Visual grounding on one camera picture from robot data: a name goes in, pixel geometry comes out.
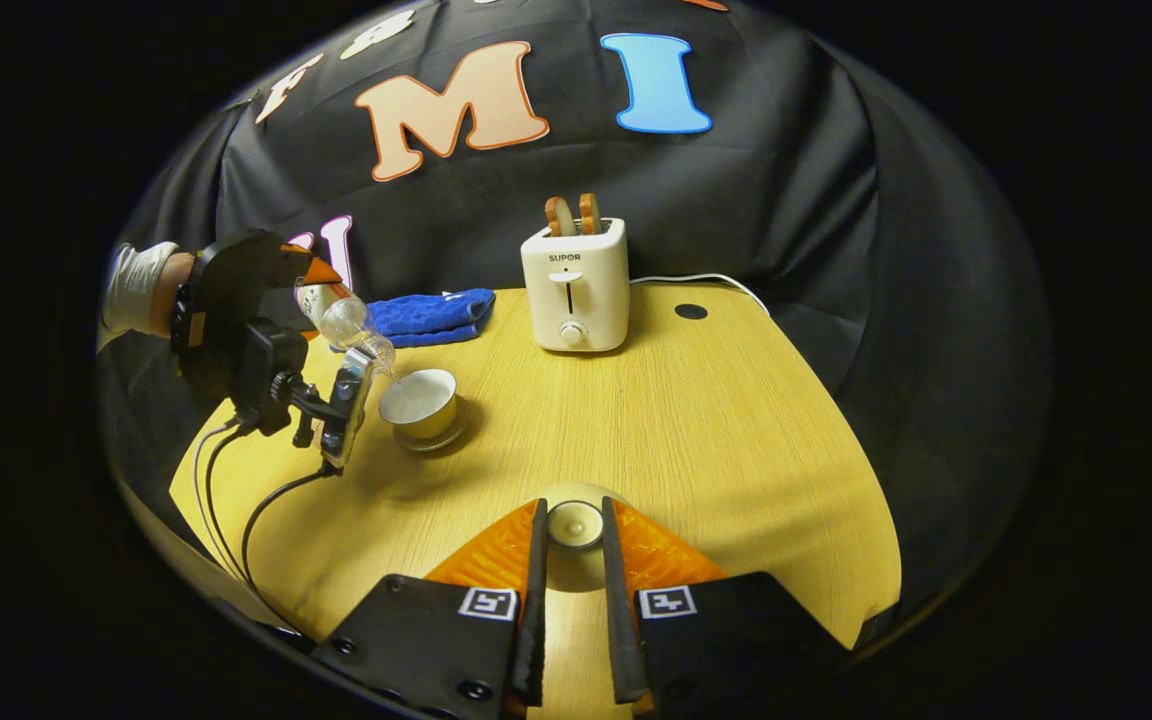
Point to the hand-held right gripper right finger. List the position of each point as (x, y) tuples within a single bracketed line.
[(618, 600)]

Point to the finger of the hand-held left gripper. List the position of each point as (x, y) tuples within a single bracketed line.
[(246, 275)]

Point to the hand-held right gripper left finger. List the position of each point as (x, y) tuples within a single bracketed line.
[(536, 600)]

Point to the white teacup lid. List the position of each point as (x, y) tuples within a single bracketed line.
[(574, 525)]

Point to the clear water bottle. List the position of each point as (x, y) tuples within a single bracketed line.
[(341, 318)]

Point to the white and gold teacup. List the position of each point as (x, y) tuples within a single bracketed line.
[(426, 410)]

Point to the blue folded towel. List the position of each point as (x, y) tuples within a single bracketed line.
[(431, 315)]

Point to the white toaster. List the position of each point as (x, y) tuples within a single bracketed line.
[(576, 300)]

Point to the black backdrop cloth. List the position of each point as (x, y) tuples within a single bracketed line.
[(736, 200)]

